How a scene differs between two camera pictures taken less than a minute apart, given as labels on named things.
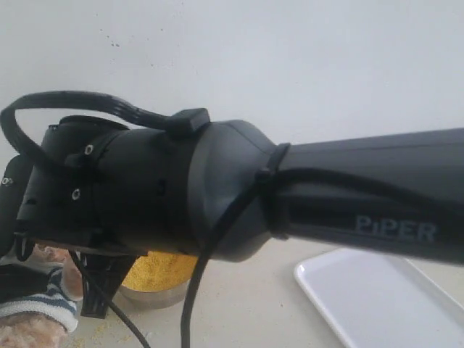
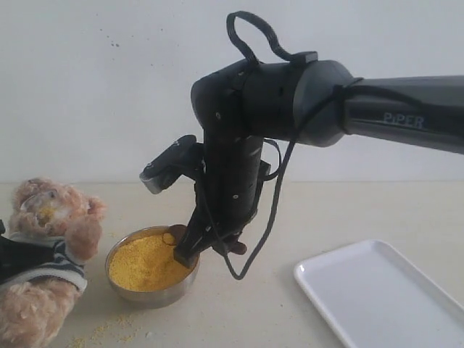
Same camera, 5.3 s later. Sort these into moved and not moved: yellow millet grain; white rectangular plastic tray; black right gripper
Moved: black right gripper
Not moved: white rectangular plastic tray; yellow millet grain
